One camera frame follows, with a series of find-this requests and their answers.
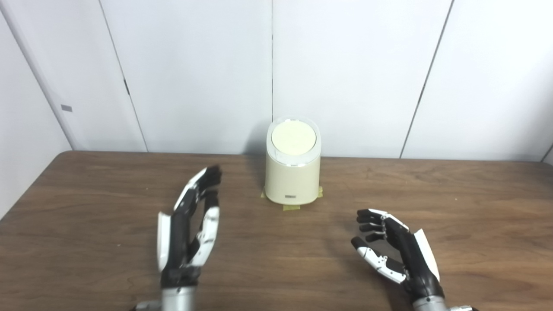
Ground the cream round bin lid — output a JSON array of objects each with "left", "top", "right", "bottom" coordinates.
[{"left": 271, "top": 121, "right": 317, "bottom": 157}]

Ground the cream-colored round bin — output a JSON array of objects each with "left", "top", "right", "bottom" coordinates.
[{"left": 264, "top": 117, "right": 322, "bottom": 206}]

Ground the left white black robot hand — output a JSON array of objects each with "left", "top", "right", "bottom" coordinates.
[{"left": 156, "top": 165, "right": 223, "bottom": 289}]

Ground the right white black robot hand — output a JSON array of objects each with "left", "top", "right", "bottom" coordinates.
[{"left": 351, "top": 209, "right": 445, "bottom": 301}]

